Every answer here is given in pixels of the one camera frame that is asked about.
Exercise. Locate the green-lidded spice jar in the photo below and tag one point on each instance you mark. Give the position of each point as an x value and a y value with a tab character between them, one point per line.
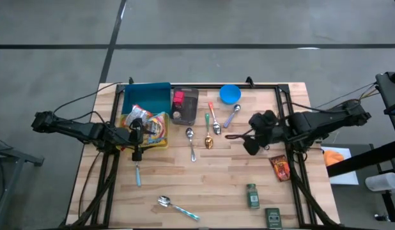
252	197

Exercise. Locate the white paper sheet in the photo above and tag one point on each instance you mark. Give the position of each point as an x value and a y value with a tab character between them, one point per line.
344	179

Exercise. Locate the white plastic container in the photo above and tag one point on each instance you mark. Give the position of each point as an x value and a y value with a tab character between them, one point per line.
383	182

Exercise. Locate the plain silver spoon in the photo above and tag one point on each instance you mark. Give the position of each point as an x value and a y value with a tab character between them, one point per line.
189	132

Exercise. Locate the red white ramen packet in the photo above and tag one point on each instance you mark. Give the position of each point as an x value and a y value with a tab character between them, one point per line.
138	112

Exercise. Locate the black equipment cart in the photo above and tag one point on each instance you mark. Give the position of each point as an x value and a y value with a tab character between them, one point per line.
390	96

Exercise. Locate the dark green tin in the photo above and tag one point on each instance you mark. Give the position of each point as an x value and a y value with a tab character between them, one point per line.
273	218

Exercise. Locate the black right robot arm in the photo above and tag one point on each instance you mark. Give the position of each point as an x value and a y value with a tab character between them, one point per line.
322	121

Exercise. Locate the black metal beam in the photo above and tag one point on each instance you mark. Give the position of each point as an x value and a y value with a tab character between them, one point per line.
360	161

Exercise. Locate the blue plastic bowl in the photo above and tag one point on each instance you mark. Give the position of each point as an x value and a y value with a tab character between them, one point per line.
230	94

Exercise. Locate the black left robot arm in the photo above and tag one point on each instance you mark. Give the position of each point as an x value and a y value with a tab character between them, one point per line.
79	129

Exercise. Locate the red-lidded spice tin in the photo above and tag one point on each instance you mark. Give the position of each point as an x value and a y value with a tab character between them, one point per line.
178	97

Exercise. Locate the orange cloth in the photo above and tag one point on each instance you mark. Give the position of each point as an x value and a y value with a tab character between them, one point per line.
332	157

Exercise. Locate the grey translucent plastic bin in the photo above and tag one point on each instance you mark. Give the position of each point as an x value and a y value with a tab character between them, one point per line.
191	108

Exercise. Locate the yellow blue-edged ramen packet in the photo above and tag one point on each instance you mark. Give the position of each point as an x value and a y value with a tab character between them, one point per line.
159	126

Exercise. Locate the yellow translucent plastic bin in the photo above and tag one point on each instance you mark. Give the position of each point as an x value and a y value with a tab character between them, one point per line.
156	145

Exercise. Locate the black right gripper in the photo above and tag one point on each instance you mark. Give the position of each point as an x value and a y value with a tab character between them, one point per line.
274	135

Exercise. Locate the orange black snack packet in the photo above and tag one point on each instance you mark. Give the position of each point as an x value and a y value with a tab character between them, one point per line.
280	167

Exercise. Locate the small clear glass jar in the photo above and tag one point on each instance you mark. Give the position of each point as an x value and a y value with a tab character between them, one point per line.
176	115

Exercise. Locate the grey metal table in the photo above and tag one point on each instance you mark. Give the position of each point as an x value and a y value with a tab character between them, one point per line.
25	158

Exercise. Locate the blue plastic bin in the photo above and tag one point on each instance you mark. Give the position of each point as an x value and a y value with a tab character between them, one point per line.
146	96

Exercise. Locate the black aluminium rig frame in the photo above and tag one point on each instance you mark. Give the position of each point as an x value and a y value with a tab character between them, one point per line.
267	86

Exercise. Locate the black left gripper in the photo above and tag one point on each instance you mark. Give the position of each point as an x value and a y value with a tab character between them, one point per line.
136	132

